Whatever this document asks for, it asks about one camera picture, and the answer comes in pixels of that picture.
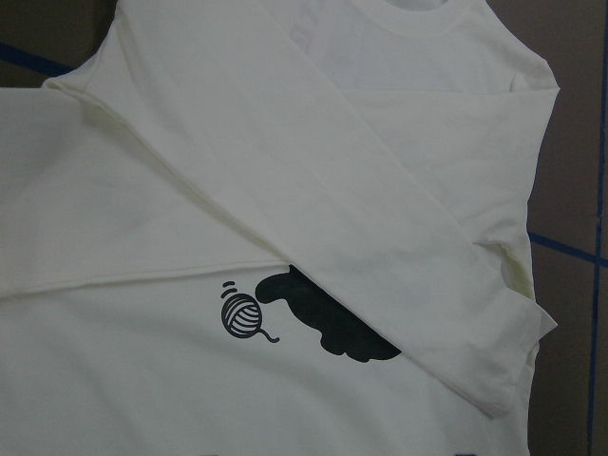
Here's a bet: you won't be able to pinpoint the white long-sleeve printed shirt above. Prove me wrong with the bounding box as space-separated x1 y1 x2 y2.
1 1 560 455

